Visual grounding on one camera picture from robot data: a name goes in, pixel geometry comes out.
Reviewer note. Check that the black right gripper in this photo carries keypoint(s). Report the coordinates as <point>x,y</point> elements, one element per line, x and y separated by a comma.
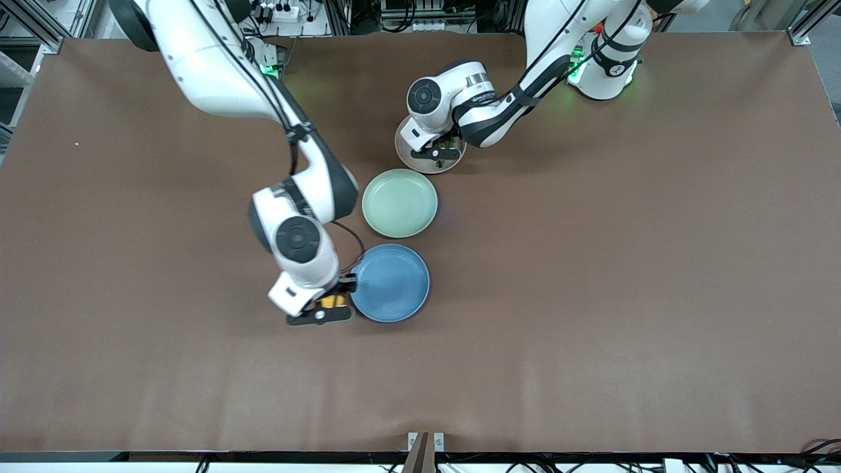
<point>342,288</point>

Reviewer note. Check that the yellow lemon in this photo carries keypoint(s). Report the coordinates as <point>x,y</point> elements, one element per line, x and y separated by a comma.
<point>334,302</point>

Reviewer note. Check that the green lettuce leaf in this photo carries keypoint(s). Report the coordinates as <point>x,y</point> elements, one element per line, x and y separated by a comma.
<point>452,143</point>

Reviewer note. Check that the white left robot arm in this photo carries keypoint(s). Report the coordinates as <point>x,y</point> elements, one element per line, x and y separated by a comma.
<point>493,118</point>

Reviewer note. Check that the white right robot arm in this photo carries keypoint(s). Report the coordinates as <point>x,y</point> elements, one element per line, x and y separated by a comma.
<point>217,72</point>

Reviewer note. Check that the blue plate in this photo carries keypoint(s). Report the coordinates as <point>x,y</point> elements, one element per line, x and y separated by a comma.
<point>391,282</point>

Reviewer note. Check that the green plate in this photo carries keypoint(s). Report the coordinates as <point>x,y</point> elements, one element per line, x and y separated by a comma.
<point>399,203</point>

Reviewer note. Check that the beige plate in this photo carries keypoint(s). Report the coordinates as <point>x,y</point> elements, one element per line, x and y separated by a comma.
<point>430,168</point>

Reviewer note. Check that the brown table cover sheet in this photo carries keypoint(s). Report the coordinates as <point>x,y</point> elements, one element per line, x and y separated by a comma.
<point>197,361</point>

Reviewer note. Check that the white power strip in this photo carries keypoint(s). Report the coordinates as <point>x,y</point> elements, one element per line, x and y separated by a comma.
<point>282,12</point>

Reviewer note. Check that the metal table bracket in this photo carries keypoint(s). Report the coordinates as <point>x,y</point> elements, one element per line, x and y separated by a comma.
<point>439,441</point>

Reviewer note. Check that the aluminium frame rail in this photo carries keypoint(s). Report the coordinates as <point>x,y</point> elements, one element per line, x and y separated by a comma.
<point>49,41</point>
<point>805,26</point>

